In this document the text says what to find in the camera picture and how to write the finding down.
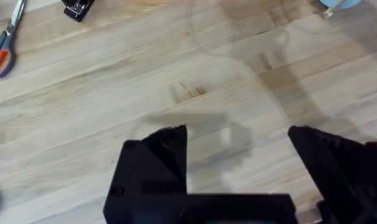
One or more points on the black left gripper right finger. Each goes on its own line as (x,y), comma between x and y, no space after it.
(341,168)

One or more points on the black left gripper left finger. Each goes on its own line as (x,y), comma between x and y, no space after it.
(157,168)

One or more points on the light blue round object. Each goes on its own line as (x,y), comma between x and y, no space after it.
(339,4)

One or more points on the orange and blue scissors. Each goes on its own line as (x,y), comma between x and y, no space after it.
(3,43)

